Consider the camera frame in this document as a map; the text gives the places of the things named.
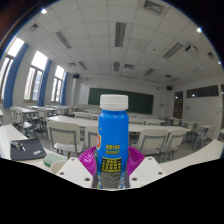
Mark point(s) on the group of blue curtains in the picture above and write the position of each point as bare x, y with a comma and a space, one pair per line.
13, 76

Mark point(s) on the group of white classroom desks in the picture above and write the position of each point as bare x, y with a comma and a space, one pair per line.
66, 119

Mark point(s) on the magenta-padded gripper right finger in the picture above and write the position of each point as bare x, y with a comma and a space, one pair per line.
146, 168

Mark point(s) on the group of classroom chairs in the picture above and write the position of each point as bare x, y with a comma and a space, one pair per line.
65, 135

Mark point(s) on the dark green chalkboard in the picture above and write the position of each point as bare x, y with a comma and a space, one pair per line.
140, 101

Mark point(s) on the white empty desk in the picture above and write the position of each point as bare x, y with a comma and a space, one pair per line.
196, 156

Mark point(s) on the dark grey closed laptop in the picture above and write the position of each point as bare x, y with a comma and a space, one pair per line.
30, 150

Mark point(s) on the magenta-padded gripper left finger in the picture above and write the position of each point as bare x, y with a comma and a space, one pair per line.
76, 170

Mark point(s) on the dark classroom door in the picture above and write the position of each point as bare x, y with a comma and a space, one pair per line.
178, 105

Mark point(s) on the group of ceiling lights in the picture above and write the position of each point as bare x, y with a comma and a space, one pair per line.
120, 33

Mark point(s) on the row of windows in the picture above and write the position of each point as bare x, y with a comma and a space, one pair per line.
35, 78

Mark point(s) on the bunch of keys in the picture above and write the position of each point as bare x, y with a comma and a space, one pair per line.
17, 145

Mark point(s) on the blue bottle with white cap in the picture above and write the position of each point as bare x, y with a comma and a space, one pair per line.
112, 130

